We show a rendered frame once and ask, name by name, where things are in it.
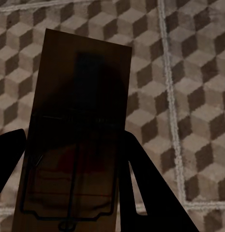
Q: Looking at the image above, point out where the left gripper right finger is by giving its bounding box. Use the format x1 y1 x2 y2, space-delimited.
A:
117 129 199 232

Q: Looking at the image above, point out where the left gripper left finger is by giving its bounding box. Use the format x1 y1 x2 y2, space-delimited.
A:
0 129 27 193

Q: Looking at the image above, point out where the mousetrap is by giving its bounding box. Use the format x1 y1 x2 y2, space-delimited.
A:
11 29 132 232

